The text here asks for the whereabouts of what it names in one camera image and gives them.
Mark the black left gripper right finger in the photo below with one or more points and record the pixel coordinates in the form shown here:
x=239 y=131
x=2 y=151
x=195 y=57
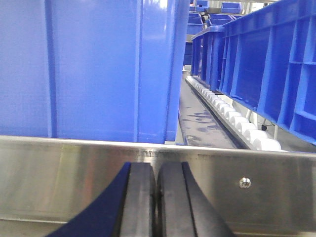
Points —
x=183 y=209

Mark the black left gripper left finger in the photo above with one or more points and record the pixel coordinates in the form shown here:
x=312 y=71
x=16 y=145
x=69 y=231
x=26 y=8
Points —
x=126 y=208

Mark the large blue bin shelf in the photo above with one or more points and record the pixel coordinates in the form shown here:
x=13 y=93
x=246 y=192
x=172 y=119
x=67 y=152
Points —
x=92 y=69

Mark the white roller track upper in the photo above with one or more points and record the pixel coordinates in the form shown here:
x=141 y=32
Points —
x=241 y=127

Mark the blue bin behind crate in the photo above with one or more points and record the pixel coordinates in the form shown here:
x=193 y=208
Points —
x=207 y=55

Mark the blue ribbed crate right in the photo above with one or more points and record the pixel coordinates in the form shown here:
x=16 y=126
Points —
x=269 y=65

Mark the rail screw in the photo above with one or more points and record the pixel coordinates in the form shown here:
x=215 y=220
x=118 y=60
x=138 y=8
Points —
x=245 y=183

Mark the stainless steel shelf rail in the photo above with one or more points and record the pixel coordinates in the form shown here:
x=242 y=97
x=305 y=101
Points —
x=45 y=183

